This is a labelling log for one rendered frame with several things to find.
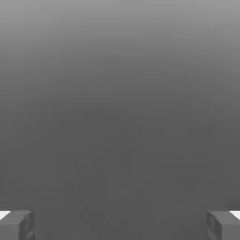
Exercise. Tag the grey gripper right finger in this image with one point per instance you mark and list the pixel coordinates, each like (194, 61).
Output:
(225, 226)

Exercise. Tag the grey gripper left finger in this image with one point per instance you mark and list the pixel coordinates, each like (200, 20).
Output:
(15, 226)

